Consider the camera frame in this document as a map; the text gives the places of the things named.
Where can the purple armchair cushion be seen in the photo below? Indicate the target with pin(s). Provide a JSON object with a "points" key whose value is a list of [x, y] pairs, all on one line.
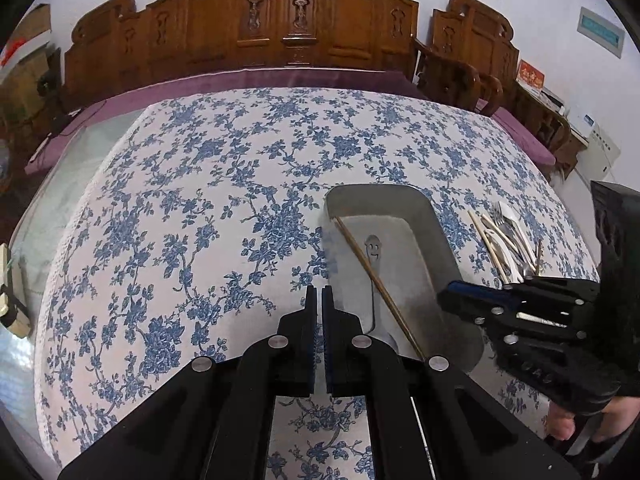
{"points": [[523, 138]]}

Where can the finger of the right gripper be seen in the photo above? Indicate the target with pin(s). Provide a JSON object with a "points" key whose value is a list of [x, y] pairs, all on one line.
{"points": [[471, 301]]}

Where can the white router device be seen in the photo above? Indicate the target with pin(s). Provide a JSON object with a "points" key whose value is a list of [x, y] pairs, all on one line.
{"points": [[581, 123]]}

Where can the red gift box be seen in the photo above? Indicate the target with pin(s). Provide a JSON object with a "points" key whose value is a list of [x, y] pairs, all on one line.
{"points": [[529, 77]]}

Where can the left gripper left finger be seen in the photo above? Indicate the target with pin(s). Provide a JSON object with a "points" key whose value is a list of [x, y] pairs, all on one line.
{"points": [[282, 364]]}

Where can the wooden side table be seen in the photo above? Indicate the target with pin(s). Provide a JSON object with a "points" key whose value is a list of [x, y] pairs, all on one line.
{"points": [[550, 128]]}

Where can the blue floral tablecloth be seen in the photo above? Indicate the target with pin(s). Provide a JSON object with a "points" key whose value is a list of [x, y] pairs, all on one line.
{"points": [[202, 226]]}

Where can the dark wooden chopstick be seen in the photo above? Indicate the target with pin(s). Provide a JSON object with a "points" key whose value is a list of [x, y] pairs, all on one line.
{"points": [[379, 286]]}

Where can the lower cardboard box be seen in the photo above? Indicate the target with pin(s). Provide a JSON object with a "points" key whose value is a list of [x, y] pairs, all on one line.
{"points": [[24, 91]]}

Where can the light wooden chopstick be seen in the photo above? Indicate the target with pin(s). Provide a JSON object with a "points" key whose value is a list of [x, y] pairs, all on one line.
{"points": [[492, 254]]}

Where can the carved wooden armchair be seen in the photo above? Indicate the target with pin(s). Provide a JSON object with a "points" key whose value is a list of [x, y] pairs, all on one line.
{"points": [[469, 60]]}

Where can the metal fork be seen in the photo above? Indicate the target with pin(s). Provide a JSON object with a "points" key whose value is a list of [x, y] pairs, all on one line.
{"points": [[518, 249]]}

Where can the metal spoon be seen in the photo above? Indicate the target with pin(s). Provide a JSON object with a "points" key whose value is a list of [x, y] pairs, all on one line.
{"points": [[377, 330]]}

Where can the metal rectangular tray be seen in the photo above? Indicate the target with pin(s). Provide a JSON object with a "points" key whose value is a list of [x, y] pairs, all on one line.
{"points": [[416, 263]]}

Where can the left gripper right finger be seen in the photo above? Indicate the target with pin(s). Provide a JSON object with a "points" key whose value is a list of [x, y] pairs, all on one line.
{"points": [[356, 364]]}

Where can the carved wooden sofa bench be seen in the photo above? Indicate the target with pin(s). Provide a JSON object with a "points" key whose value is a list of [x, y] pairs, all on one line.
{"points": [[117, 47]]}

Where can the cardboard box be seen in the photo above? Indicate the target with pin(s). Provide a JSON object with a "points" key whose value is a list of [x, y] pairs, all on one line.
{"points": [[24, 91], [37, 22]]}

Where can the top cardboard box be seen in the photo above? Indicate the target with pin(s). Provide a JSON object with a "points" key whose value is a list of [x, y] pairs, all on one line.
{"points": [[37, 22]]}

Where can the large white ceramic spoon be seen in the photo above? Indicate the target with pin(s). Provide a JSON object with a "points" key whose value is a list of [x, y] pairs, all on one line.
{"points": [[501, 246]]}

